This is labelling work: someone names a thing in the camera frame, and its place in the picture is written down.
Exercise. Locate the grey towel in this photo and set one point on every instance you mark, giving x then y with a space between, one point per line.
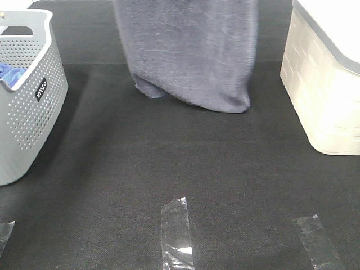
200 52

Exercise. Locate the blue towel in basket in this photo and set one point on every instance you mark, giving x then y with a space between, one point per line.
10 75

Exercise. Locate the black table mat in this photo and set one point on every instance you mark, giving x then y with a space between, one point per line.
92 198

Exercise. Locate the middle clear tape strip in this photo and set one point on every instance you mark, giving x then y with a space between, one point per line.
176 244

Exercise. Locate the clear tape strip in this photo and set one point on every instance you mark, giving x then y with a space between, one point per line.
176 244
5 233
320 250

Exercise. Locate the grey perforated laundry basket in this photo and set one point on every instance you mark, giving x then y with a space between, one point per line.
30 107

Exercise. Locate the white woven-pattern basket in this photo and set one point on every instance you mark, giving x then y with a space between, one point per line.
320 72

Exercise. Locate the right clear tape strip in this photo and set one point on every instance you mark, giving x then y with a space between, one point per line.
320 250

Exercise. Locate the left clear tape strip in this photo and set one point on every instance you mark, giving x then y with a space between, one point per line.
5 233

